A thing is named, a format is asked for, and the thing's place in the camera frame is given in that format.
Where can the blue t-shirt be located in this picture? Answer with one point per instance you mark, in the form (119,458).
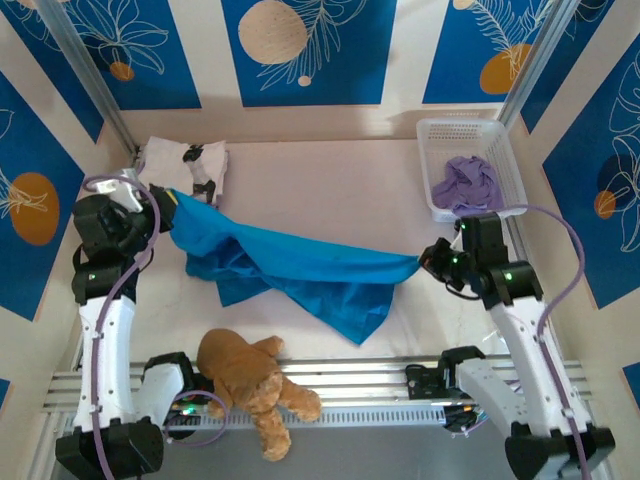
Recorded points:
(310,280)

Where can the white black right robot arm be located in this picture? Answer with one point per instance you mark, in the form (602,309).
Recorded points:
(530,350)

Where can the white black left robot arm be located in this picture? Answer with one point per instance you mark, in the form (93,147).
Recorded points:
(107,350)

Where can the white t-shirt with black print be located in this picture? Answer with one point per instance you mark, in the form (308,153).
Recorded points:
(165,155)

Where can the crumpled purple t-shirt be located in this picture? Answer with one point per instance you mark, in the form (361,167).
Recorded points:
(467,185)

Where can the white perforated plastic basket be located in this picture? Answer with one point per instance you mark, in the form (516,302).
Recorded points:
(465,135)

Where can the brown teddy bear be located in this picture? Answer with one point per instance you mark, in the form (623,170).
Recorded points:
(235,360)

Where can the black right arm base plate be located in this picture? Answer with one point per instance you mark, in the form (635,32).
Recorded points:
(420,385)

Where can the aluminium mounting rail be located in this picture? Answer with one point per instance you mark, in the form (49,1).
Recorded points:
(350,375)

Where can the aluminium frame post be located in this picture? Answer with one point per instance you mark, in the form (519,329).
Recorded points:
(85,70)
(542,60)

